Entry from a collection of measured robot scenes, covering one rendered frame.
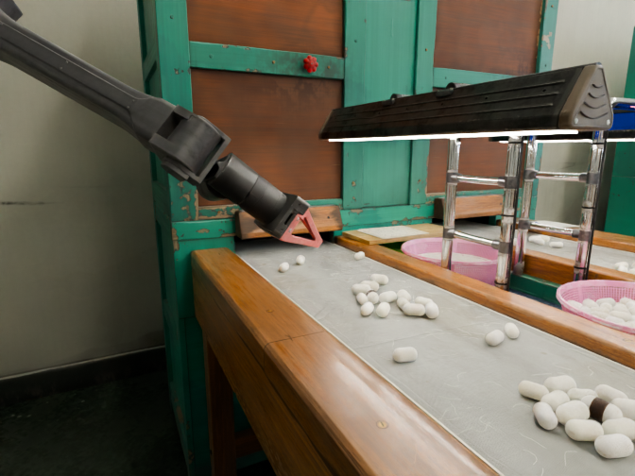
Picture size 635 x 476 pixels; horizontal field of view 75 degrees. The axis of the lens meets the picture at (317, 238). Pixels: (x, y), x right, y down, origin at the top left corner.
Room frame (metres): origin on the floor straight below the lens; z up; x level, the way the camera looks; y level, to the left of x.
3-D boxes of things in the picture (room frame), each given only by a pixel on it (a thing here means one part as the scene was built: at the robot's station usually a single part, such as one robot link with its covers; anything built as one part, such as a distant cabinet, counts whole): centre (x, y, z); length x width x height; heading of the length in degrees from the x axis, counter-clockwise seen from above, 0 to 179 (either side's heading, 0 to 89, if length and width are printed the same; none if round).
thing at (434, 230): (1.23, -0.26, 0.77); 0.33 x 0.15 x 0.01; 116
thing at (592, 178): (0.97, -0.61, 0.90); 0.20 x 0.19 x 0.45; 26
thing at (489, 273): (1.04, -0.35, 0.72); 0.27 x 0.27 x 0.10
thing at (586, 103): (0.76, -0.17, 1.08); 0.62 x 0.08 x 0.07; 26
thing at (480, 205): (1.43, -0.54, 0.83); 0.30 x 0.06 x 0.07; 116
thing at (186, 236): (1.57, -0.13, 0.42); 1.36 x 0.55 x 0.84; 116
